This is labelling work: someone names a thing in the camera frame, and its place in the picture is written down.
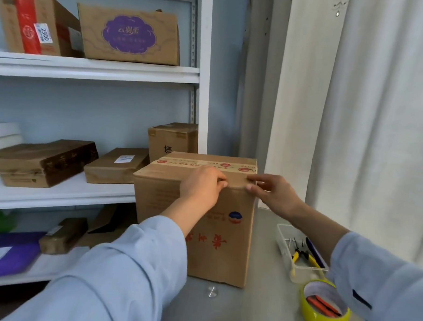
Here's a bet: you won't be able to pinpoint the dark brown flat box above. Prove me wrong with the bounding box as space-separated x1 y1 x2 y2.
0 138 101 191

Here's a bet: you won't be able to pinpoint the white curtain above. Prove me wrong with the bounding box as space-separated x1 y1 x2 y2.
231 0 423 281

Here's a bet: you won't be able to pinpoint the person's right forearm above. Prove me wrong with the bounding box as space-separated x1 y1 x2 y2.
289 198 423 321

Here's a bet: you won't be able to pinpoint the upright small cardboard box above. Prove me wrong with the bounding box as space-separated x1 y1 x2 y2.
147 121 200 163

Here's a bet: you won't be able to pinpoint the blue handled tool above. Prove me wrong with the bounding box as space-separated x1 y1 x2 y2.
305 236 327 270

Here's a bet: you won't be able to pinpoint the orange thread snips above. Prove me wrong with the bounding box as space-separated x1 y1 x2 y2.
306 293 343 320

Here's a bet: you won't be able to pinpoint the person's right hand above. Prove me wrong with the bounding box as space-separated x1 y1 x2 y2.
245 172 307 222

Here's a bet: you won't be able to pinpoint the flat brown box white label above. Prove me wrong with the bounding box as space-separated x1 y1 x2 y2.
83 146 151 186

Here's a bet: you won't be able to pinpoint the yellow tape roll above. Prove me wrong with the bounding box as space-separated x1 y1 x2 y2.
299 277 352 321

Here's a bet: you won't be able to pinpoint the open cardboard box red print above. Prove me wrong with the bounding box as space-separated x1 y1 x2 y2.
75 203 139 248

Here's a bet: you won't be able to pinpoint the box with purple logo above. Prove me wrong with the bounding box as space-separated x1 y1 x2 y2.
77 0 181 71

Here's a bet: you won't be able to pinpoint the small taped brown parcel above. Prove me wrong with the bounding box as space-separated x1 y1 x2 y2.
38 217 90 256

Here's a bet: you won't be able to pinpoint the white metal shelf unit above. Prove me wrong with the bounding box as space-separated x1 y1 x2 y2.
0 0 226 287

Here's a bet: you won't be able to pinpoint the green object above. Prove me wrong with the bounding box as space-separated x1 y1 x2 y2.
0 209 18 238

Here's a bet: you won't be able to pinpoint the white foam box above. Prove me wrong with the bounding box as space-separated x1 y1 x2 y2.
0 121 25 174

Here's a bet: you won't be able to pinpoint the person's left forearm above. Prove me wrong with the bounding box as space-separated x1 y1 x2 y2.
0 198 205 321

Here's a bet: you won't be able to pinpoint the clear plastic container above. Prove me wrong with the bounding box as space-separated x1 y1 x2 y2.
274 221 330 285

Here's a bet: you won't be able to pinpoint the brown cardboard box red print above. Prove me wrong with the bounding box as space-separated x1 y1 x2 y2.
132 148 264 293

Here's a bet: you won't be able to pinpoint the person's left hand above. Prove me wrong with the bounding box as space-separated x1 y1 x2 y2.
176 164 230 213

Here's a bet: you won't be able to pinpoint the yellow handled pliers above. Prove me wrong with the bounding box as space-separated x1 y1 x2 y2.
289 239 324 280

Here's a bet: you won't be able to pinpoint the box with red tape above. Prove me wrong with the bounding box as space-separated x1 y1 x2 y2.
0 0 85 62

